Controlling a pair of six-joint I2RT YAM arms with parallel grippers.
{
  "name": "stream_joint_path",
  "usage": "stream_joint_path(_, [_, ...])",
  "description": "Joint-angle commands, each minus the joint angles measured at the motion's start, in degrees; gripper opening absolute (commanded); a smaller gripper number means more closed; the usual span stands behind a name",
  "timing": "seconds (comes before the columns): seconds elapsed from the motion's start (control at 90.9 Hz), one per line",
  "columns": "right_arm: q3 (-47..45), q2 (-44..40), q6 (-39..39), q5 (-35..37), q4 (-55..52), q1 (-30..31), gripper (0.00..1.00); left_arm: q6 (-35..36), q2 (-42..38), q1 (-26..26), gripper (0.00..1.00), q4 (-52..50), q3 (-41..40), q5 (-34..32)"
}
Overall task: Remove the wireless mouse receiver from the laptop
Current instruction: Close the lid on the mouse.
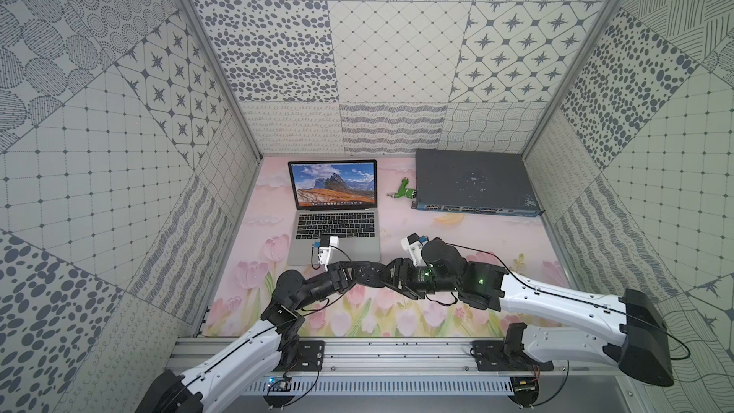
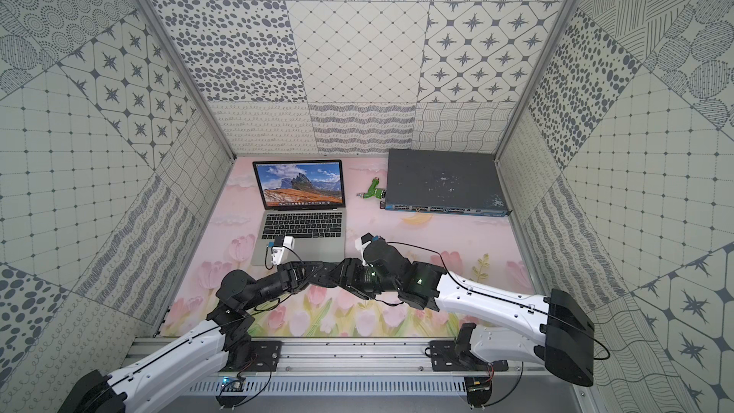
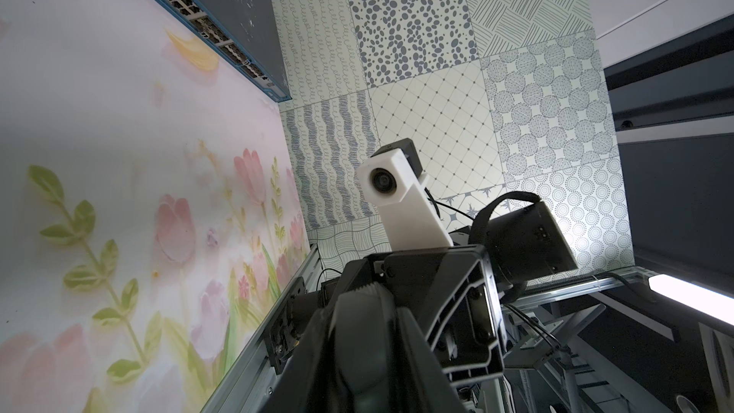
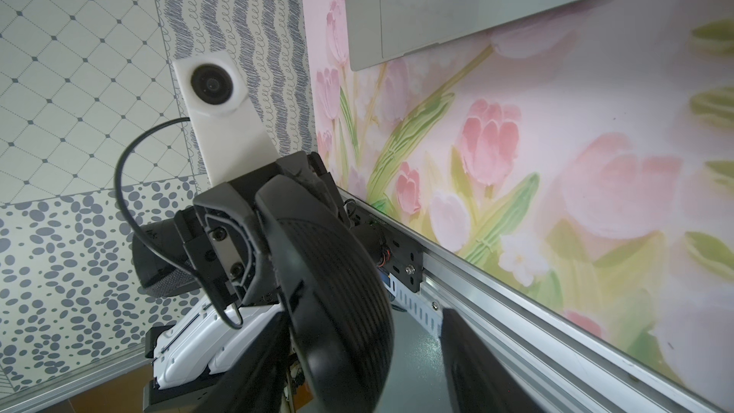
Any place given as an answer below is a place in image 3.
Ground aluminium mounting rail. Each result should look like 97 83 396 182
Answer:
203 244 322 412

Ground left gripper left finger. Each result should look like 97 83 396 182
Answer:
260 309 338 412

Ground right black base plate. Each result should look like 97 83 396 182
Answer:
263 276 338 375

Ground grey network switch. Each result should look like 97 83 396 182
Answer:
156 0 292 102

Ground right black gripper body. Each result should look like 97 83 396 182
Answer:
320 245 505 387

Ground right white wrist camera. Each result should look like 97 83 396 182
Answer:
357 138 453 252

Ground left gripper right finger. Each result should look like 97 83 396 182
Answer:
396 307 466 412

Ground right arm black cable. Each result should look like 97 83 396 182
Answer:
421 185 477 225

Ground black wireless mouse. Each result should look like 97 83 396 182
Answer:
330 283 401 412

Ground pink floral table mat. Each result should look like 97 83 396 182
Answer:
1 0 308 412

